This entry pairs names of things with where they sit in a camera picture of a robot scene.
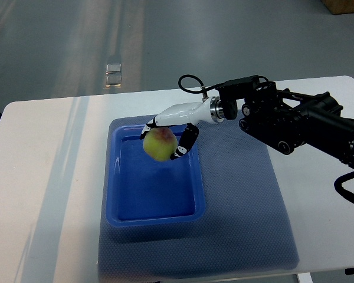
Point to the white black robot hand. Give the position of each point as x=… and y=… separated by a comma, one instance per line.
x=182, y=119

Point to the yellow-green peach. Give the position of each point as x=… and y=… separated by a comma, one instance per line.
x=160, y=143

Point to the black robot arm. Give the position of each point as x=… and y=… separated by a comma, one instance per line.
x=285, y=120

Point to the metal floor plate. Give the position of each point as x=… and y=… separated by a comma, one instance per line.
x=112, y=68

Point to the blue plastic tray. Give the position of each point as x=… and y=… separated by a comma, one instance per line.
x=143, y=192

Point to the grey textured mat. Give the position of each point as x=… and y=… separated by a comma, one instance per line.
x=245, y=227

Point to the brown cardboard box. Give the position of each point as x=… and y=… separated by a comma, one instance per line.
x=338, y=7

